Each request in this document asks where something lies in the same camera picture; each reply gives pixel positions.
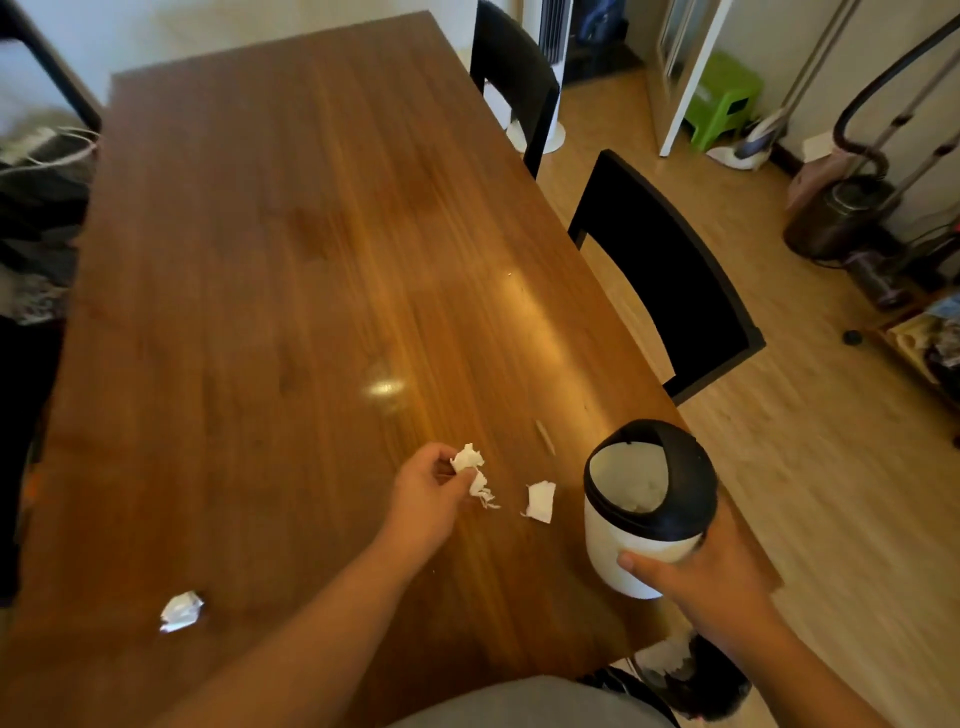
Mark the white door panel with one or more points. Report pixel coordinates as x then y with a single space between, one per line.
684 71

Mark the torn white tissue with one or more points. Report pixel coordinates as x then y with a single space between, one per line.
472 471

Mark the white tower fan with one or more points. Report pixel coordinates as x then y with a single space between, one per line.
553 71

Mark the small black round cap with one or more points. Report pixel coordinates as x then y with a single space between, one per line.
852 337

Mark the wooden tray with clutter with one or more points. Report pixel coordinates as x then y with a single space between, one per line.
924 345

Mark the person's left forearm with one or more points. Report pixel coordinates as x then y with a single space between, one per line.
300 645

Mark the black chair frame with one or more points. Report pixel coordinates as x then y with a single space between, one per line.
52 71

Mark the person's left hand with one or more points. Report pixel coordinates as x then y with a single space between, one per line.
420 510

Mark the green plastic stool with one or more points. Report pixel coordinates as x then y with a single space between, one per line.
721 96

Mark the pink bag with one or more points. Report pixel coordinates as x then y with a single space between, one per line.
814 178

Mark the black dining chair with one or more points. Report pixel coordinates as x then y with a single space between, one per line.
675 277
516 71

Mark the person's left thumb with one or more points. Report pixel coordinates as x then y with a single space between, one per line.
462 484

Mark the white steam mop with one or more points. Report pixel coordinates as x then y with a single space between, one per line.
754 139

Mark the white bin with black lid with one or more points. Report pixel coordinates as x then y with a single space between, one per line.
634 517

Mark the person's right forearm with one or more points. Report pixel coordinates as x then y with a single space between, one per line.
802 686

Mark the crumpled white tissue ball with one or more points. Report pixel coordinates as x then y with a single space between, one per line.
180 612

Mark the person's grey shorts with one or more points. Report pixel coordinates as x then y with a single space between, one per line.
536 705

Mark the person's right hand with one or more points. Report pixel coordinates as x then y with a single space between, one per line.
716 589

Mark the pile of dark clothes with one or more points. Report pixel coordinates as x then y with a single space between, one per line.
37 225

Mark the black and white bag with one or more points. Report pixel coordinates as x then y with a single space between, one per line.
694 679

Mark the person's right thumb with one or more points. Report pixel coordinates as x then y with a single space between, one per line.
646 568

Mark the small wooden toothpick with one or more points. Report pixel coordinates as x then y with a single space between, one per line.
545 437

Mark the dark blue bag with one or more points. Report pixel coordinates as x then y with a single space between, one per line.
600 21

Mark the flat crumpled white tissue piece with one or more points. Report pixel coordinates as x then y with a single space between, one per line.
541 502

